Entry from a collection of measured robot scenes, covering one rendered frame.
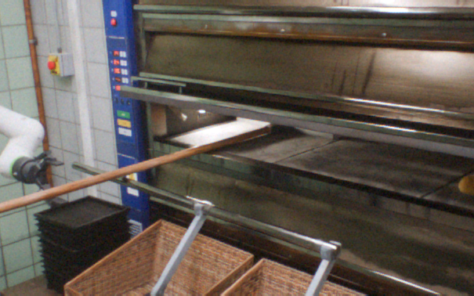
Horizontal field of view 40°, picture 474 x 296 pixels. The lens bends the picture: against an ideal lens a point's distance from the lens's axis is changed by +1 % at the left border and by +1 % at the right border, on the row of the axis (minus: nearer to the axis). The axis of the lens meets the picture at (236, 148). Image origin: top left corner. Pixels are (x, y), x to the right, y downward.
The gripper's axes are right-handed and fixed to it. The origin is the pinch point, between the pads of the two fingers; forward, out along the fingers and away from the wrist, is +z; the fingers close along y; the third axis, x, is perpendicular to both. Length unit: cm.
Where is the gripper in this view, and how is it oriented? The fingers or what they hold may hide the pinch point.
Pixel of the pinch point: (60, 183)
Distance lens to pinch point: 225.9
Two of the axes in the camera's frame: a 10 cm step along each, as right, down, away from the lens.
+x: -7.2, 2.0, -6.7
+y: 0.3, 9.6, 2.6
